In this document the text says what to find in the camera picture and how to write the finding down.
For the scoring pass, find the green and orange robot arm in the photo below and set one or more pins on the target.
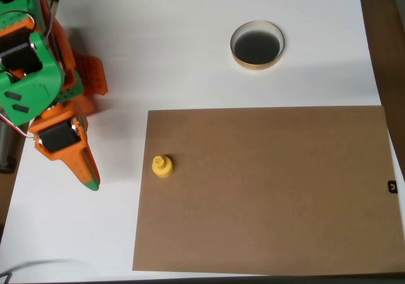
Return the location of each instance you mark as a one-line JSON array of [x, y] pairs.
[[28, 88]]

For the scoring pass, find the brown cardboard sheet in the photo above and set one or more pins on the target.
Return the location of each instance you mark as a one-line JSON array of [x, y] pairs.
[[269, 186]]

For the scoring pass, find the round dish with gold rim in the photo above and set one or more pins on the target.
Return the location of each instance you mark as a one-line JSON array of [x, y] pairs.
[[257, 48]]

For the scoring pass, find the orange gripper black servo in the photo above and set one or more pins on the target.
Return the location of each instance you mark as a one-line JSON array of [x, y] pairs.
[[58, 139]]

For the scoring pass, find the grey metal post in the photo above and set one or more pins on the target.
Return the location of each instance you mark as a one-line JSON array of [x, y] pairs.
[[6, 151]]

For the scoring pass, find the small yellow plastic piece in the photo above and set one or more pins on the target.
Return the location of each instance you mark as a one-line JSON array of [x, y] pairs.
[[162, 168]]

